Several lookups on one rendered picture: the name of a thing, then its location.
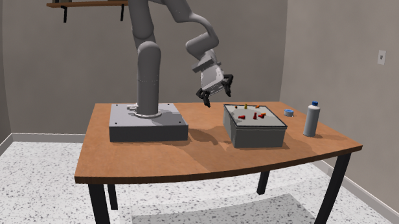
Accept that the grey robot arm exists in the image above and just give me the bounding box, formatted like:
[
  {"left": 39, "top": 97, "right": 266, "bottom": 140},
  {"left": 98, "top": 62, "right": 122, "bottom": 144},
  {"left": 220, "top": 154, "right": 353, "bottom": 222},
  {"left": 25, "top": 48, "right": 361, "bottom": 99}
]
[{"left": 127, "top": 0, "right": 221, "bottom": 118}]

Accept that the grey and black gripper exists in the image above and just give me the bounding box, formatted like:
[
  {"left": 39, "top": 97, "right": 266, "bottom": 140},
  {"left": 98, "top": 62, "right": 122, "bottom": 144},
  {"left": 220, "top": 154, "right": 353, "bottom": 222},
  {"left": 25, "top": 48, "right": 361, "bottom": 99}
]
[{"left": 196, "top": 65, "right": 234, "bottom": 107}]

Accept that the grey bottle with blue cap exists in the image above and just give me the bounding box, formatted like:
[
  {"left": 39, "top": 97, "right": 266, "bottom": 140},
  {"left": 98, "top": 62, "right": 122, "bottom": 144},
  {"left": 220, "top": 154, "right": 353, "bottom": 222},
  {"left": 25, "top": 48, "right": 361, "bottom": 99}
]
[{"left": 303, "top": 101, "right": 320, "bottom": 137}]

